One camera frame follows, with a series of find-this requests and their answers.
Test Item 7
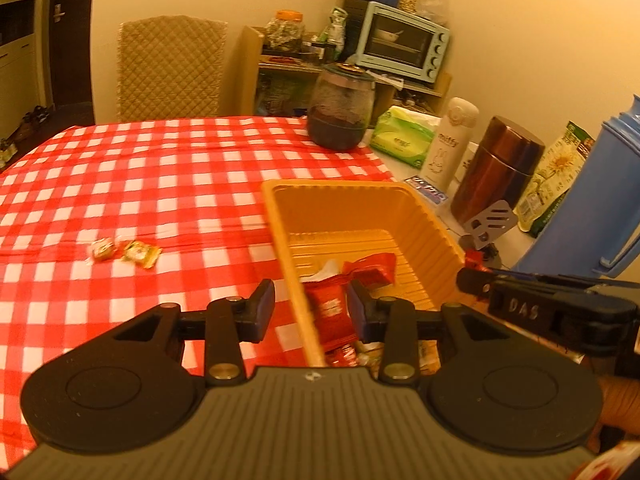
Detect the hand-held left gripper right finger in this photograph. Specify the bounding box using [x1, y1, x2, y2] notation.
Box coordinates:
[348, 279, 504, 386]

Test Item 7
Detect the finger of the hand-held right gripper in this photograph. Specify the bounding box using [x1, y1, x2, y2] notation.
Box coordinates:
[456, 267, 495, 297]
[480, 269, 601, 287]

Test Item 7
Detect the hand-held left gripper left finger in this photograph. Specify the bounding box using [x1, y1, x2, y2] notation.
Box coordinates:
[112, 279, 277, 387]

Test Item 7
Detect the yellow plastic basket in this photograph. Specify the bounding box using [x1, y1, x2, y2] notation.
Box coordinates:
[260, 178, 467, 367]

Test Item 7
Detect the grey perforated metal stand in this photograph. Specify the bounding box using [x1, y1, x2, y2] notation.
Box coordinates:
[464, 200, 519, 252]

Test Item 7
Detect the blue plastic jug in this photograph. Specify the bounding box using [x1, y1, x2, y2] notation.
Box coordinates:
[515, 94, 640, 282]

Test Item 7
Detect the green flower printed bag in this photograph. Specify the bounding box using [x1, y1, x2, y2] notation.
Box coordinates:
[514, 121, 597, 239]

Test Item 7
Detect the small blue packet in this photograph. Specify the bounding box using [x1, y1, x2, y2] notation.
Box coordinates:
[405, 175, 449, 204]

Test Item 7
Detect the brown metal thermos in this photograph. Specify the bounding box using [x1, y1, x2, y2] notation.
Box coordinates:
[450, 115, 546, 226]

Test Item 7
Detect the white mug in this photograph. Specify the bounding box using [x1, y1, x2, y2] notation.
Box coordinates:
[454, 141, 482, 182]

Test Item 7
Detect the small yellow wrapped candy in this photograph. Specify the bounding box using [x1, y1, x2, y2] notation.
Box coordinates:
[86, 237, 117, 264]
[119, 240, 162, 270]

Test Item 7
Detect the white thermos bottle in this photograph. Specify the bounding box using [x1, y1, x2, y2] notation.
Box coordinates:
[419, 97, 480, 190]

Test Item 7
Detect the green tissue pack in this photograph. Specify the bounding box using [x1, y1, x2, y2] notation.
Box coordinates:
[369, 106, 443, 170]

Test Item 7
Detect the red checked tablecloth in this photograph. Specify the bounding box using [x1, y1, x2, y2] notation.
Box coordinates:
[0, 115, 397, 461]

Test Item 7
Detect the glass jar with dark contents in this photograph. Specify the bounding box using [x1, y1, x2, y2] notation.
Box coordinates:
[306, 62, 377, 151]

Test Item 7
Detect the wooden shelf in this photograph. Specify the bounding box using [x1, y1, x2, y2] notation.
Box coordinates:
[242, 25, 452, 117]

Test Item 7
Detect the light blue toaster oven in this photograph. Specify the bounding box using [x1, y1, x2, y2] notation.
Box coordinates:
[352, 1, 451, 86]

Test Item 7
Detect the quilted beige chair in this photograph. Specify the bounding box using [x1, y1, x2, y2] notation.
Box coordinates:
[116, 15, 229, 124]

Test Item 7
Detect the plastic jar with orange lid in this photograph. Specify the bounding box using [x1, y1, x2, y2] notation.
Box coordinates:
[264, 9, 307, 52]

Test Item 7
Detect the row of shoes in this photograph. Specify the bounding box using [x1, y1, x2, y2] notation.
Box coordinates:
[0, 104, 52, 162]

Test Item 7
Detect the dark door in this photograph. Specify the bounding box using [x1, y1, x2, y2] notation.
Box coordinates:
[47, 0, 97, 111]

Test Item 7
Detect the white cabinet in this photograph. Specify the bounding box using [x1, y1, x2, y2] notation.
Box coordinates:
[0, 0, 40, 143]

